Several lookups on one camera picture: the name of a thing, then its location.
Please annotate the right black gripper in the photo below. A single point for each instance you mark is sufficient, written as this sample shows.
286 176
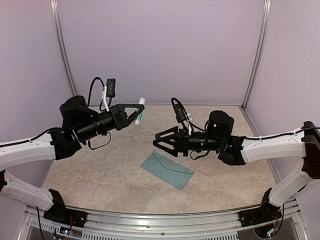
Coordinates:
183 140

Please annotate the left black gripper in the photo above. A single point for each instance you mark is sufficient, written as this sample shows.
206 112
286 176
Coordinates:
119 115

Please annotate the teal paper envelope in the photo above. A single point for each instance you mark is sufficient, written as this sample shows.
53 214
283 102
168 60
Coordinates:
167 170

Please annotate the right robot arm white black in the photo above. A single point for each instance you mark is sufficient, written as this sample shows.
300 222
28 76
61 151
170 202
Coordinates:
233 150

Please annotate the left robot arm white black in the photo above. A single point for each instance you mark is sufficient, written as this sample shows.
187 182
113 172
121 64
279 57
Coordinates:
80 125

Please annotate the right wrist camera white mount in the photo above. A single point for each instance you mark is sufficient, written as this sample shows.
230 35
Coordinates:
183 117

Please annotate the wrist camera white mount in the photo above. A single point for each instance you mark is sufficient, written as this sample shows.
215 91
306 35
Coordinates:
108 93
183 117

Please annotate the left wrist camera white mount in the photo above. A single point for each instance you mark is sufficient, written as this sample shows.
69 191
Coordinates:
108 93

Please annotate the left aluminium frame post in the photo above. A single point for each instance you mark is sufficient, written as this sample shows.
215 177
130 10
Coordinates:
55 11

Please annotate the aluminium frame post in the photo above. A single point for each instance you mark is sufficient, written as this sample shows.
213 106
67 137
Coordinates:
55 11
258 53

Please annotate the front aluminium rail base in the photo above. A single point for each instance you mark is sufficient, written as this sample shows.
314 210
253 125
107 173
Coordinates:
107 225

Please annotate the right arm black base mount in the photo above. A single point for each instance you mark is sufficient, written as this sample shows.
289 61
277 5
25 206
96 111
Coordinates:
264 213

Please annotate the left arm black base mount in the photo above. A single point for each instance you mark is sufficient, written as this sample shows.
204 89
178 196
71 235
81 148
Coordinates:
59 213

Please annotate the right aluminium frame post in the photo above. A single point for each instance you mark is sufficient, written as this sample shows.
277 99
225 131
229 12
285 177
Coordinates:
258 53

